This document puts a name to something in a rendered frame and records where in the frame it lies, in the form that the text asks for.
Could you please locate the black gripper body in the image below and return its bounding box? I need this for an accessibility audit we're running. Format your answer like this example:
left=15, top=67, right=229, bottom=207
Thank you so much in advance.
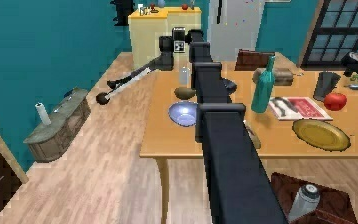
left=158, top=35, right=175, bottom=72

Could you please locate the teal glass bottle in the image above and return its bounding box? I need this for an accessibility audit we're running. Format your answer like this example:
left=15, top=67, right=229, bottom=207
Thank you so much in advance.
left=250, top=55, right=277, bottom=114

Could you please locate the yellow round plate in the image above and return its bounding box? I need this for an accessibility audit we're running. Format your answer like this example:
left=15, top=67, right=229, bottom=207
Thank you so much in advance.
left=292, top=118, right=352, bottom=152

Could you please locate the dark grey cup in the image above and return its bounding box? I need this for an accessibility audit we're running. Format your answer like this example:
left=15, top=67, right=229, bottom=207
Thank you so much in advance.
left=313, top=71, right=342, bottom=102

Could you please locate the grey low sideboard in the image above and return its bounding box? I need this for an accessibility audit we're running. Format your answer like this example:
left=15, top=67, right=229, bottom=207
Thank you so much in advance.
left=23, top=87, right=92, bottom=164

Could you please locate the brown potato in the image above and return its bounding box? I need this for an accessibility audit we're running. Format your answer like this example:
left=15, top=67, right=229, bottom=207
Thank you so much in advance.
left=173, top=86, right=197, bottom=101

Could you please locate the white paper towel roll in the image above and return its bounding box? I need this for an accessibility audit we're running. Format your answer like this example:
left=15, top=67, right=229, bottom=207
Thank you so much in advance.
left=34, top=101, right=52, bottom=127

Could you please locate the wooden dining table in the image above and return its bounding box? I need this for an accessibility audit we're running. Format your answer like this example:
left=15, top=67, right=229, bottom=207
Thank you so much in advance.
left=139, top=61, right=358, bottom=224

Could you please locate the clear glass mug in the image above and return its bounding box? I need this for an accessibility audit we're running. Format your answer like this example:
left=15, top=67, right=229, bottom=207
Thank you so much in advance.
left=137, top=3, right=149, bottom=17

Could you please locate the cream kitchen cabinet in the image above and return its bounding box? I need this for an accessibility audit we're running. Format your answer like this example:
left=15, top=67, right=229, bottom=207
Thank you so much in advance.
left=127, top=6, right=203, bottom=63

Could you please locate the brown bread loaf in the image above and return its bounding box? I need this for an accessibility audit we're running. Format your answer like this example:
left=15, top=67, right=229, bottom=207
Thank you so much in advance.
left=252, top=67, right=295, bottom=87

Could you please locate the grey fridge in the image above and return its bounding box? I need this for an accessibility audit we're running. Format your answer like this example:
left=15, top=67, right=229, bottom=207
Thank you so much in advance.
left=207, top=0, right=267, bottom=63

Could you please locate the red apple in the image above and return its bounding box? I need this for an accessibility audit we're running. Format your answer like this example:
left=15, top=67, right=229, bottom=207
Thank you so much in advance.
left=323, top=92, right=348, bottom=112

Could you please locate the dark framed window door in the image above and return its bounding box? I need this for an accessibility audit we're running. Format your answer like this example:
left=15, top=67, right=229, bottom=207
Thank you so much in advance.
left=301, top=0, right=358, bottom=67

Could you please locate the black coffee machine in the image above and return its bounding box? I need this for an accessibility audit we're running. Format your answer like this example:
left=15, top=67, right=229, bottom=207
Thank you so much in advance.
left=109, top=0, right=135, bottom=27

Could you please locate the black fridge handle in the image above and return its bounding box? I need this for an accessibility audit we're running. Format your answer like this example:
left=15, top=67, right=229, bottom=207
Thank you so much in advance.
left=216, top=0, right=223, bottom=25

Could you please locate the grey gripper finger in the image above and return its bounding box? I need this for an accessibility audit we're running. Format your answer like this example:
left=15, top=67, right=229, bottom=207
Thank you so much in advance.
left=95, top=66, right=155, bottom=106
left=106, top=58, right=161, bottom=90

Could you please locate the black round dish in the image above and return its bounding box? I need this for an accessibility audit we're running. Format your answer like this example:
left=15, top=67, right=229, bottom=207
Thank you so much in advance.
left=222, top=77, right=238, bottom=95

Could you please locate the blue glass bowl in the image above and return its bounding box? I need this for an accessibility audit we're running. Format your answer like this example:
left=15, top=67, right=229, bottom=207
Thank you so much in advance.
left=168, top=100, right=199, bottom=128

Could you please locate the red and white magazine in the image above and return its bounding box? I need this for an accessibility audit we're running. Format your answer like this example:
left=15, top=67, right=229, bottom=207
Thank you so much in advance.
left=268, top=96, right=334, bottom=122

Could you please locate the grey metal canister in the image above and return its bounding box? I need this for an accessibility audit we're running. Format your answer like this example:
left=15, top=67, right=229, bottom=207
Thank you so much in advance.
left=286, top=183, right=321, bottom=224

